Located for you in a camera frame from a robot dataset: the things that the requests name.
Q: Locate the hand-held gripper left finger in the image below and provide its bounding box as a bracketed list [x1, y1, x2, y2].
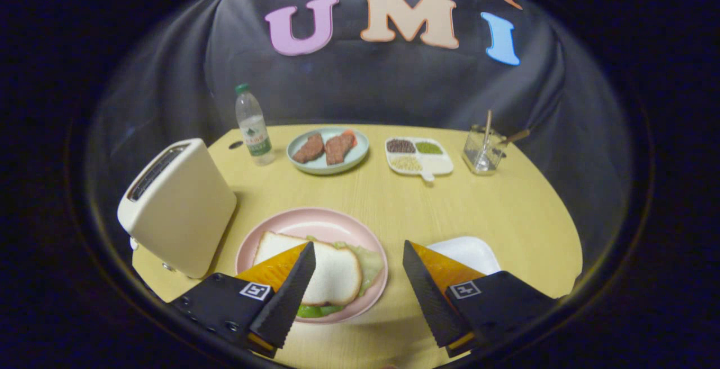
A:
[169, 241, 317, 358]

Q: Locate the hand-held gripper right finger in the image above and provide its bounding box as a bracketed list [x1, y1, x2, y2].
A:
[402, 240, 557, 358]

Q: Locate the white bread slice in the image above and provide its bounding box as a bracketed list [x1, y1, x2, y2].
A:
[253, 231, 363, 307]

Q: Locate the green lettuce leaf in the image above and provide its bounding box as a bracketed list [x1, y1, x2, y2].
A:
[296, 237, 385, 319]

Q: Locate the white rectangular plate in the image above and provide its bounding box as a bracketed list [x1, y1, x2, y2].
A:
[426, 237, 501, 276]

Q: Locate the pink round plate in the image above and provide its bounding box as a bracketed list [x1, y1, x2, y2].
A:
[235, 207, 389, 325]

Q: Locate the white divided dish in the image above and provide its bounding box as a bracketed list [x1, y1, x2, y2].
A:
[385, 137, 454, 182]

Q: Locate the pale blue round plate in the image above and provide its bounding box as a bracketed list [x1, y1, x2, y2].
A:
[286, 127, 370, 176]

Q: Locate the white toaster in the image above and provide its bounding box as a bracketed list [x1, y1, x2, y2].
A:
[117, 138, 238, 280]

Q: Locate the clear glass utensil holder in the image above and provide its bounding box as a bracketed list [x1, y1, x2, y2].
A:
[462, 125, 507, 176]

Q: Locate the brown meat piece orange tip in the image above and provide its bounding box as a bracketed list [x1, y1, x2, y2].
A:
[325, 130, 357, 166]

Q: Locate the clear plastic water bottle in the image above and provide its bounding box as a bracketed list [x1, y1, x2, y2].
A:
[235, 83, 276, 166]

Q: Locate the wooden stick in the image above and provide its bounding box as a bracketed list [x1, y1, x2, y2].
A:
[482, 110, 493, 159]

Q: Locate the metal spoon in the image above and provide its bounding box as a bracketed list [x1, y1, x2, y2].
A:
[498, 129, 530, 147]

